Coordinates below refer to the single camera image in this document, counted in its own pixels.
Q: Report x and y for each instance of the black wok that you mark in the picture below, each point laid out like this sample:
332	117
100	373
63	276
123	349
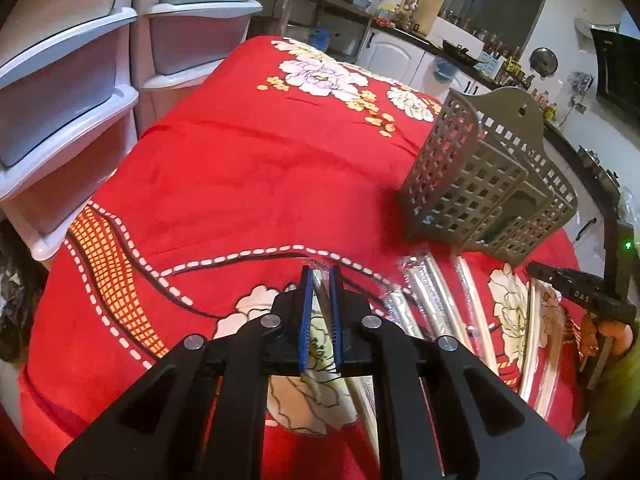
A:
459	53

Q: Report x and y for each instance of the grey perforated utensil basket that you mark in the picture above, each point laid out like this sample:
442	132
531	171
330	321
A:
482	180

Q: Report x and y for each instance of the chopstick pair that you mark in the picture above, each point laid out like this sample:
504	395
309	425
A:
486	351
399	311
433	297
543	346

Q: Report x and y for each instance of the green right sleeve forearm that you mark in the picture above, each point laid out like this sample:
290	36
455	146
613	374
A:
610	449

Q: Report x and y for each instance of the black range hood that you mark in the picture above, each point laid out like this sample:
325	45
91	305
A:
618	73

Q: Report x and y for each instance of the white plastic drawer unit left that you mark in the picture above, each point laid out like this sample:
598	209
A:
67	111

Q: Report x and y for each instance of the wooden cutting board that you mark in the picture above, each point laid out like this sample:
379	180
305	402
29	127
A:
418	16

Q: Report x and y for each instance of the white plastic drawer unit right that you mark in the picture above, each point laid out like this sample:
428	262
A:
176	44

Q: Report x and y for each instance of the red floral blanket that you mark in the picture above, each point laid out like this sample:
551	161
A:
283	158

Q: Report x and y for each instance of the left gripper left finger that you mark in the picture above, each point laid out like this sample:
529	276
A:
200	412

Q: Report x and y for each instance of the chopsticks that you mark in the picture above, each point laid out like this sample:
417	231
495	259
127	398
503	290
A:
342	401

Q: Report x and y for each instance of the right hand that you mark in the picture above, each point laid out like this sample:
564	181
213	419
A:
621	335

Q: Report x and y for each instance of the white plastic drawer unit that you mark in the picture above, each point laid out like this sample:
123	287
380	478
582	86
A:
67	111
176	44

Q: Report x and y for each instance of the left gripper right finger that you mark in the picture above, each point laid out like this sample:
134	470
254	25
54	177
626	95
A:
440	412

